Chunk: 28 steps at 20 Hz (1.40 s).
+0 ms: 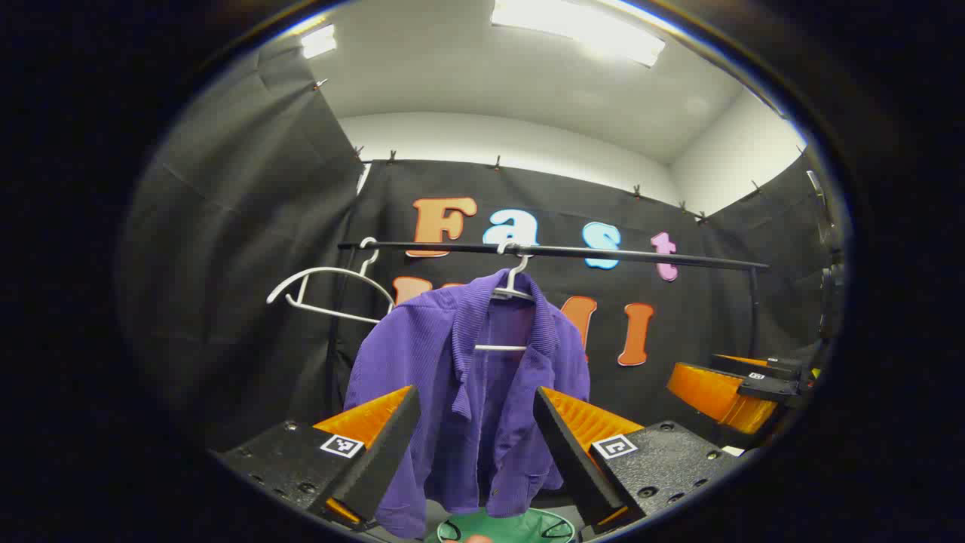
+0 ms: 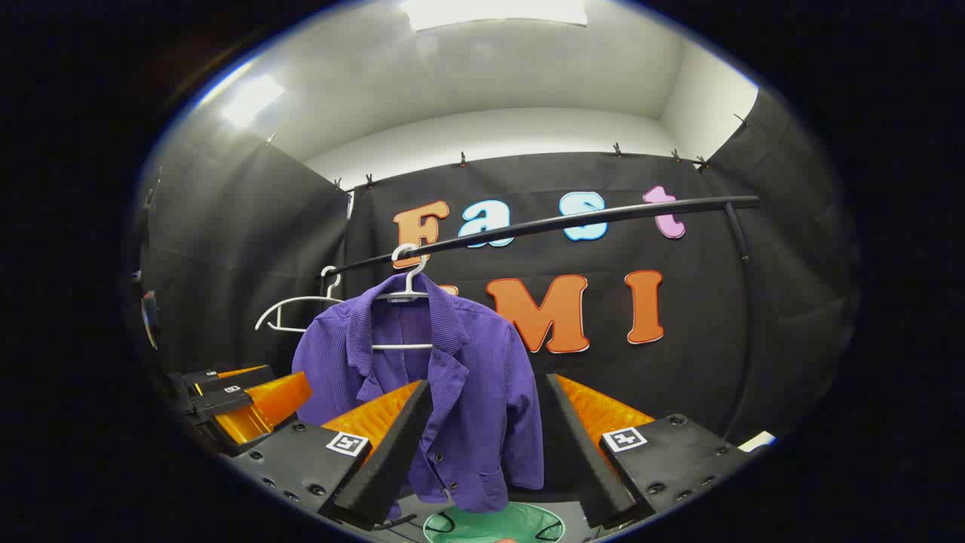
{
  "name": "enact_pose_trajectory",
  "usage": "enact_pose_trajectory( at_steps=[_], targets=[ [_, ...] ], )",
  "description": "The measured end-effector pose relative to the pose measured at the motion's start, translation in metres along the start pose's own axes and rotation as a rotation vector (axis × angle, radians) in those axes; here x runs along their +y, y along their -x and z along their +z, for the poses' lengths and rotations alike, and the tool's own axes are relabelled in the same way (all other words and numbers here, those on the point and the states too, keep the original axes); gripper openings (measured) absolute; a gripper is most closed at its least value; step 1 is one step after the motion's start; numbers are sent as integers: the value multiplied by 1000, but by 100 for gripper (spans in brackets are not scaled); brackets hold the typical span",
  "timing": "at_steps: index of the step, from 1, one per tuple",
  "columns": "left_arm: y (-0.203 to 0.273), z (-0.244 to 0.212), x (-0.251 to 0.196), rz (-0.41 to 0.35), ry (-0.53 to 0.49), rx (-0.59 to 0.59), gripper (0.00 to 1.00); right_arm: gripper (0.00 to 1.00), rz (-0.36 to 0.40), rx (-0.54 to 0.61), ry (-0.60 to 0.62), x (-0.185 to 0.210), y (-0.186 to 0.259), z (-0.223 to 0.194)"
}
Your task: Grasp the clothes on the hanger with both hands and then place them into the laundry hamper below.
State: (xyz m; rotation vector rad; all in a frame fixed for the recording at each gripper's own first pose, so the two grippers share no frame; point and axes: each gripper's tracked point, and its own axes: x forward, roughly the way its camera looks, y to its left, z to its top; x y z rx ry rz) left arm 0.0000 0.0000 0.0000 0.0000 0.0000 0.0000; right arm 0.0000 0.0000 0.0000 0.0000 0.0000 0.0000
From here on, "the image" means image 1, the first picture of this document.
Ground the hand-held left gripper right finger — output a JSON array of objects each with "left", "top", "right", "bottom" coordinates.
[{"left": 533, "top": 387, "right": 743, "bottom": 535}]

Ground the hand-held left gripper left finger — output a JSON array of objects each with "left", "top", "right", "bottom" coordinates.
[{"left": 215, "top": 385, "right": 421, "bottom": 532}]

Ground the green laundry hamper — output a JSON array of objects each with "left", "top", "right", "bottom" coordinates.
[{"left": 424, "top": 507, "right": 577, "bottom": 543}]

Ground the purple corduroy shirt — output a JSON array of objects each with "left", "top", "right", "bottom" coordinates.
[{"left": 345, "top": 270, "right": 591, "bottom": 539}]

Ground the white clothes hanger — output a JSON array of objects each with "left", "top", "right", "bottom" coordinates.
[
  {"left": 266, "top": 237, "right": 397, "bottom": 326},
  {"left": 475, "top": 243, "right": 538, "bottom": 352}
]

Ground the black clothes rack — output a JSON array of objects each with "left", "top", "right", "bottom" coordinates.
[{"left": 324, "top": 241, "right": 770, "bottom": 423}]

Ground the dark metal stand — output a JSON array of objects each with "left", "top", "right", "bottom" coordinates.
[{"left": 805, "top": 170, "right": 847, "bottom": 344}]

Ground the black backdrop cloth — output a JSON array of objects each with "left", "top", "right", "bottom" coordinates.
[{"left": 117, "top": 34, "right": 838, "bottom": 453}]

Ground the large ceiling light panel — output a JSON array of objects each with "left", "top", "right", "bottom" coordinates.
[{"left": 490, "top": 0, "right": 666, "bottom": 67}]

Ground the small ceiling light panel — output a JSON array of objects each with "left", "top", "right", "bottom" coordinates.
[{"left": 300, "top": 24, "right": 338, "bottom": 60}]

